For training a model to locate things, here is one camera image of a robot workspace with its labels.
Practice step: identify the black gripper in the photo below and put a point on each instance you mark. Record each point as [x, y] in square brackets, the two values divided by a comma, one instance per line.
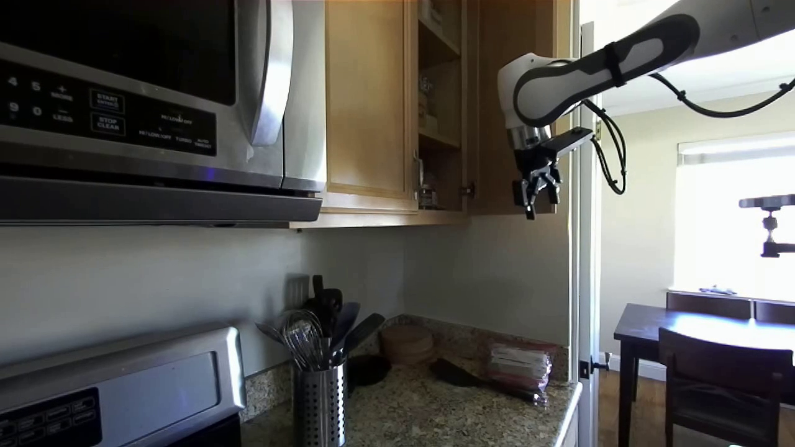
[537, 168]

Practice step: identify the wooden cabinet door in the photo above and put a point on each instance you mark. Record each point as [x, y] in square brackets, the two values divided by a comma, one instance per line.
[364, 99]
[493, 125]

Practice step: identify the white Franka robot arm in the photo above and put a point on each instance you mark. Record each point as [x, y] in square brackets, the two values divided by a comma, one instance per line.
[579, 69]

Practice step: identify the clear plastic bag package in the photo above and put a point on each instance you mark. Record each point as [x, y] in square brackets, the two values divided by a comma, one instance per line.
[520, 367]

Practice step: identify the bright window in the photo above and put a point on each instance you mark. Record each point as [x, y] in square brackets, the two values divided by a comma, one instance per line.
[729, 223]

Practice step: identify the stack of cork trivets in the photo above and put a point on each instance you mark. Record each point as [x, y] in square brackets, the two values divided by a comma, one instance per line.
[409, 343]

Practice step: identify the dark wooden chair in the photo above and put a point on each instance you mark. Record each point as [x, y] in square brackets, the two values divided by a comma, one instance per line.
[776, 311]
[709, 304]
[722, 388]

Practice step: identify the dark wooden dining table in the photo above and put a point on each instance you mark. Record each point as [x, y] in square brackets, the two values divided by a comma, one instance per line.
[712, 331]

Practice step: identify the black spatula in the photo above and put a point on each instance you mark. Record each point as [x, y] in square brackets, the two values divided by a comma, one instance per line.
[364, 331]

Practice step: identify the dark wooden spatula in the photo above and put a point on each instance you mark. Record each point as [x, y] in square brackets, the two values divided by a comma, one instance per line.
[325, 298]

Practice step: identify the black bowl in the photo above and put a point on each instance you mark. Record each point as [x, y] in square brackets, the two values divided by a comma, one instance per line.
[368, 370]

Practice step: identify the steel utensil holder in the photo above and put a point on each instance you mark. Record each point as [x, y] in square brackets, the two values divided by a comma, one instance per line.
[320, 411]

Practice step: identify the stainless steel microwave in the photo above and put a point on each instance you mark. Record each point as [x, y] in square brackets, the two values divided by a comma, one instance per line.
[124, 114]

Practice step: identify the stainless steel stove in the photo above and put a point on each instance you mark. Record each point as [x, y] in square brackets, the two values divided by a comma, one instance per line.
[124, 388]

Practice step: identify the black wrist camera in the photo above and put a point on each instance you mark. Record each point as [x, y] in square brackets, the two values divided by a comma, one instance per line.
[573, 140]

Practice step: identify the white door frame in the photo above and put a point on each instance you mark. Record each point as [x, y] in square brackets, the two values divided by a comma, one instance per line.
[584, 289]

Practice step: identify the wooden cabinet frame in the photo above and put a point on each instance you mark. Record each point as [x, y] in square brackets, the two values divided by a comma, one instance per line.
[442, 173]

